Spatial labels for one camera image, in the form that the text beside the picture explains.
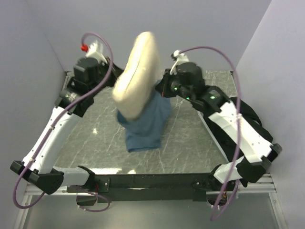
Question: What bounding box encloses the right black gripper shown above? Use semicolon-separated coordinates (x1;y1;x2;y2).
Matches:
156;68;194;101

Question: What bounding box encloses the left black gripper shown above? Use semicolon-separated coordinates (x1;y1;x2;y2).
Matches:
90;56;130;96

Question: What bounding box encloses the cream pillow with bear print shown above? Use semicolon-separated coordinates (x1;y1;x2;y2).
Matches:
112;31;162;120

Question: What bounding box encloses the blue fabric pillowcase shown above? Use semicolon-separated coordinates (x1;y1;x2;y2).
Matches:
117;91;172;153

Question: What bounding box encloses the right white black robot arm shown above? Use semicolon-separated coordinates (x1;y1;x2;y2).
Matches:
155;62;283;190

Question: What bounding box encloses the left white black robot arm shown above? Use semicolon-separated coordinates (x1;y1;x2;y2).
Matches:
10;57;123;195

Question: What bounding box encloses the white laundry basket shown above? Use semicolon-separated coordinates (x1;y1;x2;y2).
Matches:
197;111;229;162

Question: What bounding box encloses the black garment pile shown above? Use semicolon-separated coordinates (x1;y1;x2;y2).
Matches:
207;97;274;189

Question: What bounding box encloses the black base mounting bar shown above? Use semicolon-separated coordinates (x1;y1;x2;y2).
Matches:
63;167;221;201

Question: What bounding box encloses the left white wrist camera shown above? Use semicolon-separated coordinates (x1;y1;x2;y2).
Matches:
81;41;108;63

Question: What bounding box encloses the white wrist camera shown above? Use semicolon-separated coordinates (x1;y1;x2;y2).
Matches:
170;50;189;75
81;41;108;63

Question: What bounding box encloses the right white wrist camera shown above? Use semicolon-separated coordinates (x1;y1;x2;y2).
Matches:
170;50;189;75

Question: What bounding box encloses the aluminium frame rail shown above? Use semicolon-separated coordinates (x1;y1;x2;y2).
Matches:
238;173;276;194

